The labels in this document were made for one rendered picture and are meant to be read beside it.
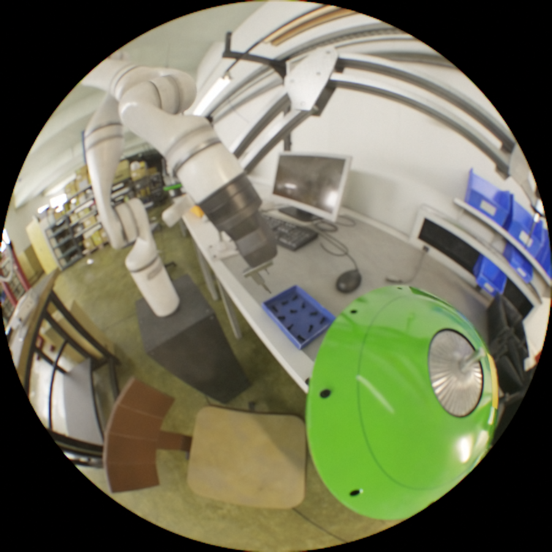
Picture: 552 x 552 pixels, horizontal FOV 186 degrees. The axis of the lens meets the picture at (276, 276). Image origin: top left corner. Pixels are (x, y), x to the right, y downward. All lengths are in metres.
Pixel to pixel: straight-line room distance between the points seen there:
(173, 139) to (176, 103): 0.07
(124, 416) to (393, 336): 0.51
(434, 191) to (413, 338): 0.92
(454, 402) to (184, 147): 0.36
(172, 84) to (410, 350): 0.38
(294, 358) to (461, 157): 1.09
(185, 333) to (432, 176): 1.23
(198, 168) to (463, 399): 0.35
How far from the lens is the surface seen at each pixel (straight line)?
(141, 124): 0.24
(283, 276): 0.46
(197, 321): 0.49
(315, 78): 0.35
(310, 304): 0.39
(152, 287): 0.47
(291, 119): 0.35
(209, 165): 0.20
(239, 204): 0.20
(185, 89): 0.27
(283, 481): 0.63
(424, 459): 0.18
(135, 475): 0.58
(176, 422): 1.40
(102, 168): 0.41
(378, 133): 1.16
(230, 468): 0.63
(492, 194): 1.06
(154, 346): 0.51
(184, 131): 0.21
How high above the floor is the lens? 1.21
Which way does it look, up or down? 40 degrees down
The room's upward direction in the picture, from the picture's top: straight up
